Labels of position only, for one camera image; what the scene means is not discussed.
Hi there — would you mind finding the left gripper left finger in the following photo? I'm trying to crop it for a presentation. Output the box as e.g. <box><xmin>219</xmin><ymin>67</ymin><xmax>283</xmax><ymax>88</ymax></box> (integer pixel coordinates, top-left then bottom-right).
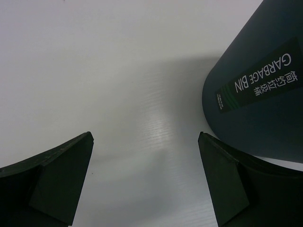
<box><xmin>0</xmin><ymin>131</ymin><xmax>94</xmax><ymax>227</ymax></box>

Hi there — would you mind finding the dark round waste bin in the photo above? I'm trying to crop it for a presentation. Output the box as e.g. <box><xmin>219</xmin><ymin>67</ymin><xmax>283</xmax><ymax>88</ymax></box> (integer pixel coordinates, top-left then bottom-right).
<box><xmin>202</xmin><ymin>0</ymin><xmax>303</xmax><ymax>163</ymax></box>

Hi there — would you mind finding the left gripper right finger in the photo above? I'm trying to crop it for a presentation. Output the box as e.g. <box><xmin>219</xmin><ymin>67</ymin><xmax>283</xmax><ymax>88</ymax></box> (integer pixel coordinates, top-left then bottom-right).
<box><xmin>198</xmin><ymin>132</ymin><xmax>303</xmax><ymax>227</ymax></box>

